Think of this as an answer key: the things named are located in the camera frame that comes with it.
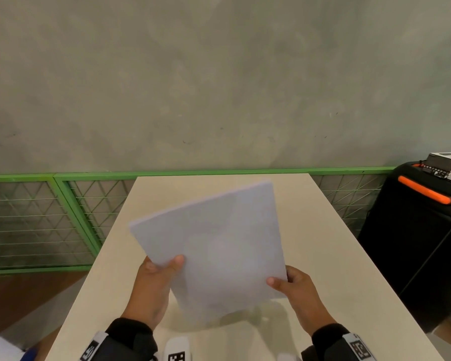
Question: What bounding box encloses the person's right hand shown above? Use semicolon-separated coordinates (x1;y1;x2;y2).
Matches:
266;265;337;337

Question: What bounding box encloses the person's left hand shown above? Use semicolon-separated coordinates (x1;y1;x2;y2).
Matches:
121;255;185;331

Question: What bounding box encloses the white paper sheet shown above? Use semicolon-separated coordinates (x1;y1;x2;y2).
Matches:
129;180;288;324

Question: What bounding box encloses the person's right forearm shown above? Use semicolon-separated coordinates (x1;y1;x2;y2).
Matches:
301;323;376;361

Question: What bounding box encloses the person's left forearm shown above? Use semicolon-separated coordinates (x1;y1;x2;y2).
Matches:
81;317;159;361

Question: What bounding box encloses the white marker tag wrist band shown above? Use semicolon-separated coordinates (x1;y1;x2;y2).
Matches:
80;331;109;361
342;332;376;361

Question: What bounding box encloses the black and white box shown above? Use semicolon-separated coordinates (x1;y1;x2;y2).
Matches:
413;151;451;185

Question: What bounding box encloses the white wrist camera with marker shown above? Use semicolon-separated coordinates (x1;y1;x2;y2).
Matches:
163;336;192;361

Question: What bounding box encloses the black speaker with orange handle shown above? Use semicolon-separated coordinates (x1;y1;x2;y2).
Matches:
357;161;451;334

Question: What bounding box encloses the green wire mesh fence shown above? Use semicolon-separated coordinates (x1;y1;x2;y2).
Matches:
0;167;396;276

